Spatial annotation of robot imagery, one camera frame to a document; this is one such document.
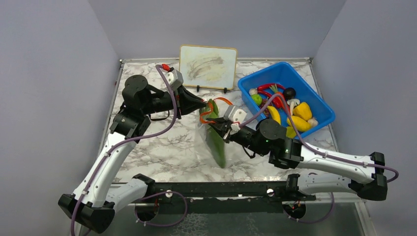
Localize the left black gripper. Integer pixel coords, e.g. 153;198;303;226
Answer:
142;84;207;119

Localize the orange carrot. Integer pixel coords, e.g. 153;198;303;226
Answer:
269;84;286;109

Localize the clear orange-zip plastic bag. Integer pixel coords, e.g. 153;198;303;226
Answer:
195;99;227;169

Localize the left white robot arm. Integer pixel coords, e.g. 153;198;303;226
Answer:
58;70;205;234

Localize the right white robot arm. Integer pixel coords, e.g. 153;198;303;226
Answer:
210;119;388;201

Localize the green starfruit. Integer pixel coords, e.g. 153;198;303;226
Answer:
286;126;297;139

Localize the yellow banana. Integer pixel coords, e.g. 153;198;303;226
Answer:
267;106;281;125

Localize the purple grape bunch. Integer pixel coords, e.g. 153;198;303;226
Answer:
259;99;270;118

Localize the green cabbage ball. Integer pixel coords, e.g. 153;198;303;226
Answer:
251;94;263;106

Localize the yellow bell pepper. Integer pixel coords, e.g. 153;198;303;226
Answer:
293;102;313;121

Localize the red chili pepper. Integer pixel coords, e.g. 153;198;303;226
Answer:
259;90;281;109
257;83;285;91

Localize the white garlic near mango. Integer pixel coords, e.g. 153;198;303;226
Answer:
307;117;318;128

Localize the yellow-framed whiteboard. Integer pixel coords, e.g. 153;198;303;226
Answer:
179;45;238;90

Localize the dark purple mushroom cap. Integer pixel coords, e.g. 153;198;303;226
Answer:
282;87;297;101

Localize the white garlic bulb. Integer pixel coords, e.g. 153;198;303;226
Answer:
248;88;258;96

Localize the blue plastic bin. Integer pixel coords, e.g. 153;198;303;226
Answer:
238;62;335;138

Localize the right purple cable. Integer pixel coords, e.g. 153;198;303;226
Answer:
239;93;399;225

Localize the purple cable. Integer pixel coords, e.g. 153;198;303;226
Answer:
239;93;399;225
70;64;188;236

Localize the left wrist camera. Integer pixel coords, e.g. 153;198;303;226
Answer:
165;69;183;91

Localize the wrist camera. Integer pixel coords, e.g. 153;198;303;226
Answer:
165;69;183;91
223;105;247;135

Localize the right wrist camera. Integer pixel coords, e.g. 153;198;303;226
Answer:
223;105;247;135

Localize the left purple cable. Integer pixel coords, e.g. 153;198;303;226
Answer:
70;64;188;236

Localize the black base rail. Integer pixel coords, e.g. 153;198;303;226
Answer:
134;181;316;216

